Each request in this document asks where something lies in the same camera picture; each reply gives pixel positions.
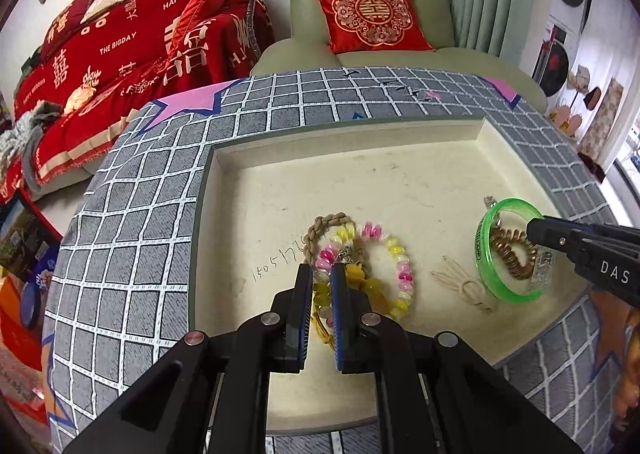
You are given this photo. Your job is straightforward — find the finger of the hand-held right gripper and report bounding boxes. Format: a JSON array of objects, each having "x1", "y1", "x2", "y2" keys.
[
  {"x1": 525, "y1": 219, "x2": 583, "y2": 259},
  {"x1": 542, "y1": 217, "x2": 640, "y2": 241}
]

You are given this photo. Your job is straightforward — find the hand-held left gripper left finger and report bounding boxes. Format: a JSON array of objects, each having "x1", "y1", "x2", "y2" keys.
[{"x1": 62, "y1": 264, "x2": 315, "y2": 454}]

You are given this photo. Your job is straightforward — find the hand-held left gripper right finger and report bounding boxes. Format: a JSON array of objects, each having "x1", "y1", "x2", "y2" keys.
[{"x1": 330, "y1": 263, "x2": 583, "y2": 454}]

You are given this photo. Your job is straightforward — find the yellow hair tie with bead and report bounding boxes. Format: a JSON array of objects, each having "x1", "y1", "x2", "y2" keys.
[{"x1": 310, "y1": 261, "x2": 396, "y2": 350}]

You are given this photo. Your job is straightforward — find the brown spiral hair tie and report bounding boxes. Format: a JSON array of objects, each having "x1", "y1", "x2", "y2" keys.
[{"x1": 489, "y1": 228, "x2": 541, "y2": 279}]

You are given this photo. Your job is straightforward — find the green translucent bangle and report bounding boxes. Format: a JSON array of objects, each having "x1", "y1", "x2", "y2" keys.
[{"x1": 474, "y1": 198, "x2": 556, "y2": 303}]

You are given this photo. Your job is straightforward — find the pink yellow beaded bracelet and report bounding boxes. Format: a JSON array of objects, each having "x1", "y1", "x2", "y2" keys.
[{"x1": 314, "y1": 221, "x2": 415, "y2": 319}]

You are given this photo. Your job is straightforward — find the beige cord hair tie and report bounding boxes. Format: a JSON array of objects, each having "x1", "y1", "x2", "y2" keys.
[{"x1": 431, "y1": 259, "x2": 496, "y2": 315}]

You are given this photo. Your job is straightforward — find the grey-green jewelry tray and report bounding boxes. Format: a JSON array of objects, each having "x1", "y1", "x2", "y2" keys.
[{"x1": 187, "y1": 116, "x2": 608, "y2": 435}]

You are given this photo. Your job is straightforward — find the checkered beige box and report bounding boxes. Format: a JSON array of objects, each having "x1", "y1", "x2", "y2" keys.
[{"x1": 577, "y1": 78, "x2": 623, "y2": 165}]

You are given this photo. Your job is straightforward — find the green armchair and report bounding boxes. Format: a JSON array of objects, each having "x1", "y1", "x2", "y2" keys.
[{"x1": 250, "y1": 0, "x2": 548, "y2": 109}]

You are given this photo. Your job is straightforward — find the blue round object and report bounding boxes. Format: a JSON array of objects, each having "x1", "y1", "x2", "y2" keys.
[{"x1": 20, "y1": 259, "x2": 56, "y2": 329}]

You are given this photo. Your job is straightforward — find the red embroidered cushion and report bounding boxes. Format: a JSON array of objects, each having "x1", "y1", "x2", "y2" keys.
[{"x1": 310, "y1": 0, "x2": 435, "y2": 53}]

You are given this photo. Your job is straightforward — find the red orange bags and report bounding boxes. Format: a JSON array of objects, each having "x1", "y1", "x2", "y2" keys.
[{"x1": 0, "y1": 279, "x2": 51, "y2": 375}]

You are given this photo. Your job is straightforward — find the black picture box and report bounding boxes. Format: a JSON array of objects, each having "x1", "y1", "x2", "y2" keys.
[{"x1": 0, "y1": 191, "x2": 63, "y2": 279}]

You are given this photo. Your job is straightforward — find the red printed blanket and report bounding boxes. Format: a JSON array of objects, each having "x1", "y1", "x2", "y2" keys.
[{"x1": 12, "y1": 0, "x2": 276, "y2": 195}]

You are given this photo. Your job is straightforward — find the red sofa pillow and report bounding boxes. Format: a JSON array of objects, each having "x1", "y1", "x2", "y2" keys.
[{"x1": 167, "y1": 0, "x2": 221, "y2": 57}]

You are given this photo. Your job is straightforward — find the pile of grey clothes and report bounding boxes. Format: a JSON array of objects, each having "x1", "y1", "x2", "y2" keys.
[{"x1": 0, "y1": 101, "x2": 61, "y2": 169}]

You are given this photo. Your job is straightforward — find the braided tan bracelet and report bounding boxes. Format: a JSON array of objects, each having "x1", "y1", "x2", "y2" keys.
[{"x1": 305, "y1": 213, "x2": 357, "y2": 269}]

